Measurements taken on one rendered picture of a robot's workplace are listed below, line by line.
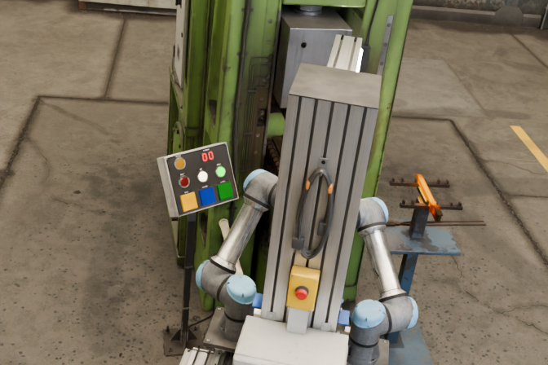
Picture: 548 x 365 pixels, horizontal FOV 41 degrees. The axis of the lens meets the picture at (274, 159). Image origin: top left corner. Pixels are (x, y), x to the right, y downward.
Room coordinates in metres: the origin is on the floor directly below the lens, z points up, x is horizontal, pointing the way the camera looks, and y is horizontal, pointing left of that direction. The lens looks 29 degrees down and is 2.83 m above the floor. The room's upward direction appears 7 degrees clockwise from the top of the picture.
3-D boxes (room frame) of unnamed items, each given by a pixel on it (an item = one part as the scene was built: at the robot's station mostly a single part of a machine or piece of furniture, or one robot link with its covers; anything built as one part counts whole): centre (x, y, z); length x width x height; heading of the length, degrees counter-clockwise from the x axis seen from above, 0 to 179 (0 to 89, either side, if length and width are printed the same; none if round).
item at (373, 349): (2.18, -0.43, 0.87); 0.15 x 0.15 x 0.10
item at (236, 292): (2.24, 0.07, 0.98); 0.13 x 0.12 x 0.14; 54
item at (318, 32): (3.44, -0.13, 1.56); 0.42 x 0.39 x 0.40; 16
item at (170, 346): (3.00, 0.37, 0.05); 0.22 x 0.22 x 0.09; 16
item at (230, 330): (2.24, 0.06, 0.87); 0.15 x 0.15 x 0.10
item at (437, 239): (3.19, -0.78, 0.74); 0.40 x 0.30 x 0.02; 99
